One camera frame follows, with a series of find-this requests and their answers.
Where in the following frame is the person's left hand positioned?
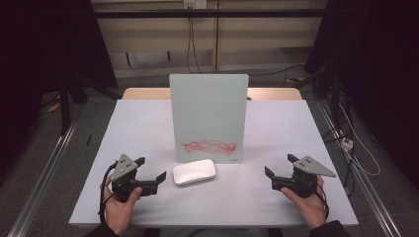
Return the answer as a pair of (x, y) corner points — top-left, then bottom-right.
(103, 174), (143, 237)

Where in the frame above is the metal floor rail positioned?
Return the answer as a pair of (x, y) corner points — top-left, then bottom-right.
(8, 121), (79, 237)
(315, 100), (402, 237)

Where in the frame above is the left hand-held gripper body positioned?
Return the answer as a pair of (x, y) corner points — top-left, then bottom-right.
(110, 153), (159, 202)

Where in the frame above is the white floor cable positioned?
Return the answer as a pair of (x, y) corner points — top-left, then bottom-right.
(339, 103), (381, 177)

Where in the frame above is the white wall socket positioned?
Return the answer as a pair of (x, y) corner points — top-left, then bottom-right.
(183, 0), (208, 10)

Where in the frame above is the black floor cable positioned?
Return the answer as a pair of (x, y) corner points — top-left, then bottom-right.
(248, 63), (305, 78)

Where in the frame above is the pale green glass writing board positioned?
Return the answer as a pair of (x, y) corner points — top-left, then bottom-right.
(168, 73), (250, 165)

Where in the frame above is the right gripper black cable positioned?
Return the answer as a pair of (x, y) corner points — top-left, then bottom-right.
(309, 184), (331, 221)

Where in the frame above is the black horizontal frame bar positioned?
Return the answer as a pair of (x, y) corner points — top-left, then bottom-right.
(93, 9), (330, 19)

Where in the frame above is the dark curtain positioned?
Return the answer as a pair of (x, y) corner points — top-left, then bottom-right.
(0, 0), (119, 177)
(304, 0), (419, 191)

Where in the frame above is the wooden table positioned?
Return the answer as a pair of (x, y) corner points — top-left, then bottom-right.
(122, 87), (303, 101)

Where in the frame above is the white board eraser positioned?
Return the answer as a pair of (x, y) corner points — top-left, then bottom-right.
(172, 158), (217, 187)

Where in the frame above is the black hanging cable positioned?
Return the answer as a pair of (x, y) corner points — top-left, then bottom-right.
(191, 17), (203, 74)
(186, 17), (194, 74)

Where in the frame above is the white table cover sheet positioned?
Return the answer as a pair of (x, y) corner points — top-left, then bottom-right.
(68, 99), (360, 227)

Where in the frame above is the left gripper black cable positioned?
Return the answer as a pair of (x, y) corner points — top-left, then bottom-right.
(98, 161), (119, 224)

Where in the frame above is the person's right hand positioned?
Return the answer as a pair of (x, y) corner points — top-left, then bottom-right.
(280, 174), (329, 231)

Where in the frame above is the bundle of black cables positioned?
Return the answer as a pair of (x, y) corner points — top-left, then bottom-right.
(322, 124), (356, 198)

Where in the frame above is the person's lap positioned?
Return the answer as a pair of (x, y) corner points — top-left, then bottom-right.
(159, 227), (270, 237)

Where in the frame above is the black metal stand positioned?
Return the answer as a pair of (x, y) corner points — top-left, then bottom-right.
(295, 62), (344, 132)
(57, 73), (123, 136)

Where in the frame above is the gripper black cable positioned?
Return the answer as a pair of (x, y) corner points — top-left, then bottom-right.
(98, 161), (119, 224)
(309, 184), (331, 221)

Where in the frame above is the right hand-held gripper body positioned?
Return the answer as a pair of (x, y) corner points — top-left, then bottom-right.
(271, 155), (337, 198)

